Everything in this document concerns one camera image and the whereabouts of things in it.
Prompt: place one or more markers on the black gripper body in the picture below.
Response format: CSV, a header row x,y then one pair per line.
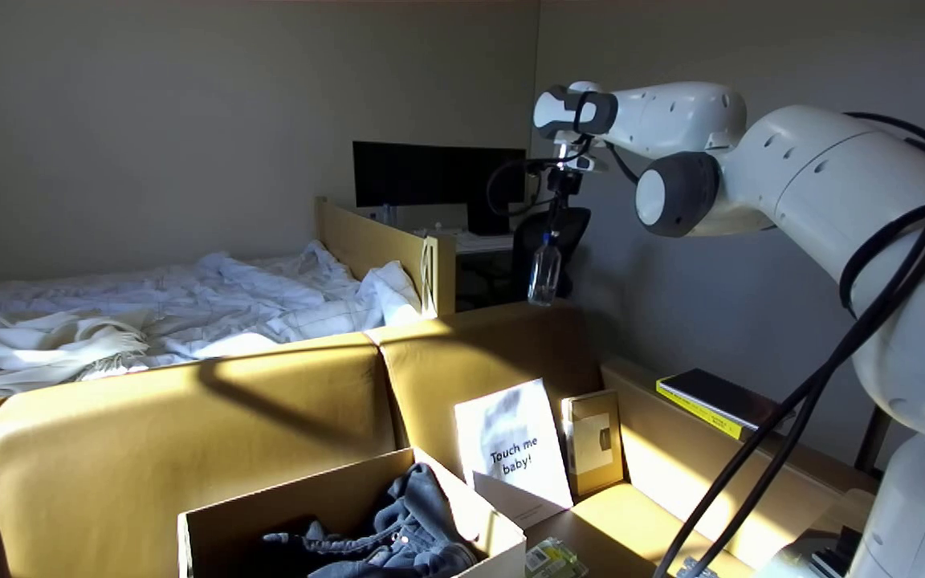
x,y
570,178

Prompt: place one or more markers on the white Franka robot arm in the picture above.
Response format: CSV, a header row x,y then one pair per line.
x,y
836,182

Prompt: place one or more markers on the small brown cardboard box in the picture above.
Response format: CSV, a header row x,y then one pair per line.
x,y
592,438

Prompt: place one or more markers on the open cardboard shoe box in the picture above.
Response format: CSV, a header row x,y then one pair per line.
x,y
272,509

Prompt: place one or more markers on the black office chair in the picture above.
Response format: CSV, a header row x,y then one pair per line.
x,y
579,245

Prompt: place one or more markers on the white desk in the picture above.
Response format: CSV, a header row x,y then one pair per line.
x,y
483,245

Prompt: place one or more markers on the black computer monitor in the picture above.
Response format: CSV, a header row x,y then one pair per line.
x,y
419,178

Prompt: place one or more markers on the wooden bed footboard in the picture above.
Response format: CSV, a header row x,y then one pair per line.
x,y
378,245

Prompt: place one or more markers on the white printed card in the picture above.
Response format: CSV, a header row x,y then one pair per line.
x,y
513,438

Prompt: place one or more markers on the yellow book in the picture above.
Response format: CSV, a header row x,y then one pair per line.
x,y
698,412

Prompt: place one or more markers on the dark crumpled clothes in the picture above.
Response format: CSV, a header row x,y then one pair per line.
x,y
410,525

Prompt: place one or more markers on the green small packet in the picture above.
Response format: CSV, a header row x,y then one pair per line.
x,y
552,561

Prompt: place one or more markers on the white crumpled bed sheets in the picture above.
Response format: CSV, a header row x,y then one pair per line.
x,y
162,310

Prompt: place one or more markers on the dark small device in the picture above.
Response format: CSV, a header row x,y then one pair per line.
x,y
832,550

